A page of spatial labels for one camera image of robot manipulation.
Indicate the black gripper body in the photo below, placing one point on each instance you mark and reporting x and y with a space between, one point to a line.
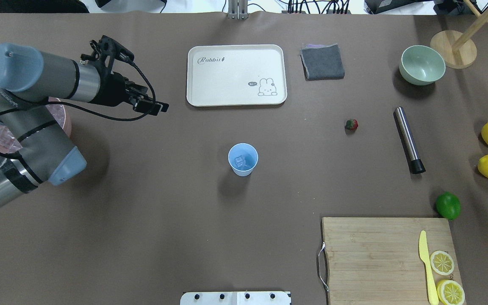
114 90

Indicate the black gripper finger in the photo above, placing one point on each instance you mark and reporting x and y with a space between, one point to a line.
150 107

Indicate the clear ice cube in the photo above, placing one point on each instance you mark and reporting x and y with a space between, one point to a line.
241 162

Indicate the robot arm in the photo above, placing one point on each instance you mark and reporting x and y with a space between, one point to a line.
33 146

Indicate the light blue cup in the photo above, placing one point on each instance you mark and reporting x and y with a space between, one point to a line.
243 149

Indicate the wooden cup stand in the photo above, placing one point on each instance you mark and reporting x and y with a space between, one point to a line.
456 48

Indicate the cream rabbit tray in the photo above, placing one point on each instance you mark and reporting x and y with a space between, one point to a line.
236 75

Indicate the pink bowl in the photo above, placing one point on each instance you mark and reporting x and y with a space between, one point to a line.
64 123

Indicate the grey folded cloth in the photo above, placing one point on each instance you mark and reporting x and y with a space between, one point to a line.
322 62

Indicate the red strawberry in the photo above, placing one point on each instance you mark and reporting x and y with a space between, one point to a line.
351 125

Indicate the bamboo cutting board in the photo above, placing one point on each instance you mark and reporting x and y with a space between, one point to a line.
375 260

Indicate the steel muddler black tip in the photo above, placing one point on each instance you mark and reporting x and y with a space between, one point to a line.
415 163

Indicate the mint green bowl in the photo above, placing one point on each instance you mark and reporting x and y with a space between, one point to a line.
421 65

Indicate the yellow plastic knife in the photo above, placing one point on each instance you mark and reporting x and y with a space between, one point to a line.
424 256

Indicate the green lime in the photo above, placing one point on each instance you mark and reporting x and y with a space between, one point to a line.
448 205

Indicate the upper lemon slice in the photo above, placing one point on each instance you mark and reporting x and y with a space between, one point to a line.
442 263

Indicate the lemon slice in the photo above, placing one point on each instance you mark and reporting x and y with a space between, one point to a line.
450 292
442 263

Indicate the lower lemon slice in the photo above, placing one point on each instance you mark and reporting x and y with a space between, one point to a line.
450 292

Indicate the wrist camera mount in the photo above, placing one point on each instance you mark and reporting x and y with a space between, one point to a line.
104 52

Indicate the aluminium frame post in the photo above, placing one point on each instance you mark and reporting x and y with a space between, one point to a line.
237 9

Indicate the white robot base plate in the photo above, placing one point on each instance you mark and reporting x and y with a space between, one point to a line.
237 298

